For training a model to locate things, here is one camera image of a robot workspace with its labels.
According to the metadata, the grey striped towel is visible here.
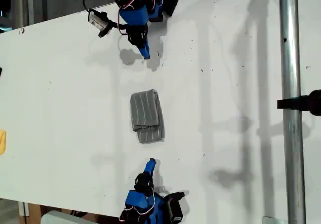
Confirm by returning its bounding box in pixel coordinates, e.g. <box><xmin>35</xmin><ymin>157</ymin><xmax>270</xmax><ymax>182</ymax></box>
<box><xmin>129</xmin><ymin>89</ymin><xmax>166</xmax><ymax>145</ymax></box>

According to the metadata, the white plastic box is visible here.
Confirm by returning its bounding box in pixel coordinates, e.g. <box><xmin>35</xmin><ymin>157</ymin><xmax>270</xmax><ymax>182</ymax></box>
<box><xmin>41</xmin><ymin>210</ymin><xmax>101</xmax><ymax>224</ymax></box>

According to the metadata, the grey vertical bar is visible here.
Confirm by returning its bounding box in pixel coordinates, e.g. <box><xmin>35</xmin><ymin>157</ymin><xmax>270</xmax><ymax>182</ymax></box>
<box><xmin>27</xmin><ymin>0</ymin><xmax>35</xmax><ymax>25</ymax></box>

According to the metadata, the wooden table leg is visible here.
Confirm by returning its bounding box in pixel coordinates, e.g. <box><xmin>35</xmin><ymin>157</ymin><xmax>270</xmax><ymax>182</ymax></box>
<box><xmin>18</xmin><ymin>201</ymin><xmax>43</xmax><ymax>219</ymax></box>

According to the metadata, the yellow object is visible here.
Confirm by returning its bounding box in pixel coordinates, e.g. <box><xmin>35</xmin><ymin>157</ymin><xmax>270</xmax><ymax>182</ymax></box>
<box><xmin>0</xmin><ymin>130</ymin><xmax>7</xmax><ymax>156</ymax></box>

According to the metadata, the black camera stalk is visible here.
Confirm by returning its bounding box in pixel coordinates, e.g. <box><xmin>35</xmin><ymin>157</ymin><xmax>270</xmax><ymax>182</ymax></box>
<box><xmin>107</xmin><ymin>20</ymin><xmax>130</xmax><ymax>35</ymax></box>

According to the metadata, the silver black wrist camera box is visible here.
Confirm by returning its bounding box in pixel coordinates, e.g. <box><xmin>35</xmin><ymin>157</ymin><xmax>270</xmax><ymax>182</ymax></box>
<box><xmin>87</xmin><ymin>8</ymin><xmax>112</xmax><ymax>38</ymax></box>

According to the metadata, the steel post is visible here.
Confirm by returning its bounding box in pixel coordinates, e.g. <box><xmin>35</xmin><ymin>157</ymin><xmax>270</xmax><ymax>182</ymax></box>
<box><xmin>278</xmin><ymin>0</ymin><xmax>308</xmax><ymax>224</ymax></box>

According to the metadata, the black post clamp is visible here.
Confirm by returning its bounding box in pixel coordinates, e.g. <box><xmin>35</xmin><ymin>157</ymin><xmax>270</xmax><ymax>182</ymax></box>
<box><xmin>277</xmin><ymin>89</ymin><xmax>321</xmax><ymax>116</ymax></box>

